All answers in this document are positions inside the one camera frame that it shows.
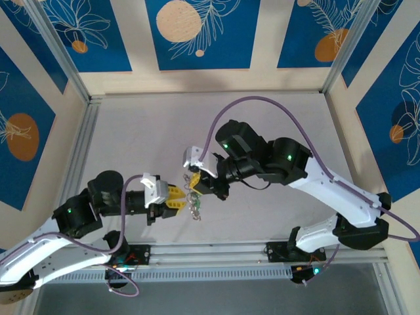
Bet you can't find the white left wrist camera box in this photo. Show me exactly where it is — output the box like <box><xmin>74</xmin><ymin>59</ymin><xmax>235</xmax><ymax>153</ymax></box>
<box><xmin>140</xmin><ymin>173</ymin><xmax>170</xmax><ymax>207</ymax></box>

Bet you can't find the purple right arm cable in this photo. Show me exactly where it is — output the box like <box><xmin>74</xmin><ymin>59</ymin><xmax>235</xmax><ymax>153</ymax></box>
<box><xmin>200</xmin><ymin>96</ymin><xmax>420</xmax><ymax>287</ymax></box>

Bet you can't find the aluminium side rail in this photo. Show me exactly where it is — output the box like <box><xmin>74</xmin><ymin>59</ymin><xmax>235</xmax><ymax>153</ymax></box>
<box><xmin>60</xmin><ymin>94</ymin><xmax>101</xmax><ymax>201</ymax></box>

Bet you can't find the aluminium frame rail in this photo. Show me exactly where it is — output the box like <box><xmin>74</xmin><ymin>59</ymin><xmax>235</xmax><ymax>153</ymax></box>
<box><xmin>67</xmin><ymin>236</ymin><xmax>387</xmax><ymax>268</ymax></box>

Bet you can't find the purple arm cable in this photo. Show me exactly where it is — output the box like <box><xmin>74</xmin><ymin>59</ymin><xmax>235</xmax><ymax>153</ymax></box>
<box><xmin>200</xmin><ymin>96</ymin><xmax>420</xmax><ymax>287</ymax></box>
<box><xmin>0</xmin><ymin>175</ymin><xmax>147</xmax><ymax>298</ymax></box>

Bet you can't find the silver metal plate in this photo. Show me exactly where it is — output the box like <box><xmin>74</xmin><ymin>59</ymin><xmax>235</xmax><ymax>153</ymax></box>
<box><xmin>182</xmin><ymin>173</ymin><xmax>203</xmax><ymax>221</ymax></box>

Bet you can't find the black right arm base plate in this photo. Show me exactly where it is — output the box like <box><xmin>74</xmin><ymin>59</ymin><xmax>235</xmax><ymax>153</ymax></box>
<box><xmin>267</xmin><ymin>241</ymin><xmax>327</xmax><ymax>263</ymax></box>

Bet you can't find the blue floral wall poster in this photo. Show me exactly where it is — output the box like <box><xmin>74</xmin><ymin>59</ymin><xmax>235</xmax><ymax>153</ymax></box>
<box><xmin>341</xmin><ymin>0</ymin><xmax>404</xmax><ymax>89</ymax></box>
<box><xmin>356</xmin><ymin>29</ymin><xmax>420</xmax><ymax>203</ymax></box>
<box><xmin>145</xmin><ymin>0</ymin><xmax>262</xmax><ymax>71</ymax></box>
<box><xmin>0</xmin><ymin>0</ymin><xmax>69</xmax><ymax>95</ymax></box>
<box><xmin>41</xmin><ymin>0</ymin><xmax>133</xmax><ymax>73</ymax></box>
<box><xmin>0</xmin><ymin>45</ymin><xmax>56</xmax><ymax>211</ymax></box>
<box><xmin>277</xmin><ymin>0</ymin><xmax>367</xmax><ymax>69</ymax></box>
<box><xmin>408</xmin><ymin>237</ymin><xmax>420</xmax><ymax>264</ymax></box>

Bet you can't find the aluminium frame post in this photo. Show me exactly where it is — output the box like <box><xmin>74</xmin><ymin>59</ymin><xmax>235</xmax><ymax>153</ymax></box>
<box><xmin>24</xmin><ymin>0</ymin><xmax>92</xmax><ymax>103</ymax></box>
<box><xmin>320</xmin><ymin>0</ymin><xmax>385</xmax><ymax>95</ymax></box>

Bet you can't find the black controller box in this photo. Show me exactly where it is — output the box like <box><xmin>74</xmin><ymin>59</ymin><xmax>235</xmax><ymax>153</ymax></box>
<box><xmin>290</xmin><ymin>263</ymin><xmax>326</xmax><ymax>285</ymax></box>
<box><xmin>104</xmin><ymin>262</ymin><xmax>134</xmax><ymax>290</ymax></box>

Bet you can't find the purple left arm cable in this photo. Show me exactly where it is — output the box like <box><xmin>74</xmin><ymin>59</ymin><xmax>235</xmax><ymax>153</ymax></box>
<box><xmin>0</xmin><ymin>175</ymin><xmax>147</xmax><ymax>298</ymax></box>

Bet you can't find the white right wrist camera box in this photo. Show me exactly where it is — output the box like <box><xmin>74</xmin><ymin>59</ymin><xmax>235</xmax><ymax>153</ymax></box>
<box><xmin>182</xmin><ymin>146</ymin><xmax>219</xmax><ymax>180</ymax></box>

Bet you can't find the grey slotted cable duct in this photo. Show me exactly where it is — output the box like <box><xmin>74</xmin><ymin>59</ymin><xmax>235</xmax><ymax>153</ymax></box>
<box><xmin>52</xmin><ymin>264</ymin><xmax>293</xmax><ymax>285</ymax></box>

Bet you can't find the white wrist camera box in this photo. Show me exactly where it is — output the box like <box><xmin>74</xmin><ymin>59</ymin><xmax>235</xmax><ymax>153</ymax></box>
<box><xmin>140</xmin><ymin>173</ymin><xmax>170</xmax><ymax>207</ymax></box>
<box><xmin>182</xmin><ymin>146</ymin><xmax>219</xmax><ymax>180</ymax></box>

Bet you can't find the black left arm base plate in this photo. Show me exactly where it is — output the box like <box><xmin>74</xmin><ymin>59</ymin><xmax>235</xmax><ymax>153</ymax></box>
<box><xmin>114</xmin><ymin>244</ymin><xmax>152</xmax><ymax>267</ymax></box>

